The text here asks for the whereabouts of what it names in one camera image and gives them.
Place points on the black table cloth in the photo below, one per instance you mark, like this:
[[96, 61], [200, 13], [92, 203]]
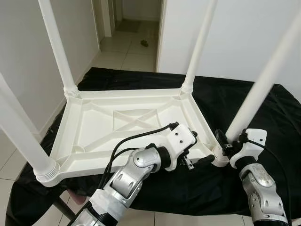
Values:
[[221, 94]]

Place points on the black table leg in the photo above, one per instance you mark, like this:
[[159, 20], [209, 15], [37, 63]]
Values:
[[63, 209]]

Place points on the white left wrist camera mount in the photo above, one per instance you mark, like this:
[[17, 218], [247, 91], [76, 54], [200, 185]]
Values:
[[181, 139]]

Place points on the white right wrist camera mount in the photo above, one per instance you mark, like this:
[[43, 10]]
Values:
[[254, 139]]

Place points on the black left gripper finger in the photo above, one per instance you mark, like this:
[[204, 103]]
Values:
[[207, 160], [194, 136]]

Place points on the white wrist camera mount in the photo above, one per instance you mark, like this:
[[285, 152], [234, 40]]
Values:
[[181, 139], [254, 139]]

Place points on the brown door mat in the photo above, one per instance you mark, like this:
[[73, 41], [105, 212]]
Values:
[[127, 26]]

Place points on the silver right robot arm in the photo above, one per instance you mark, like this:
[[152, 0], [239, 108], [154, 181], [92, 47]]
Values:
[[261, 188]]

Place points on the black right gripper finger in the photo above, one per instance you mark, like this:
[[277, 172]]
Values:
[[220, 139]]

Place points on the white plastic table top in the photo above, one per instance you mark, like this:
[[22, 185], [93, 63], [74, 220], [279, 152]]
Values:
[[94, 122]]

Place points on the small dark floor object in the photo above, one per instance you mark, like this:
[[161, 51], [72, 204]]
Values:
[[145, 43]]

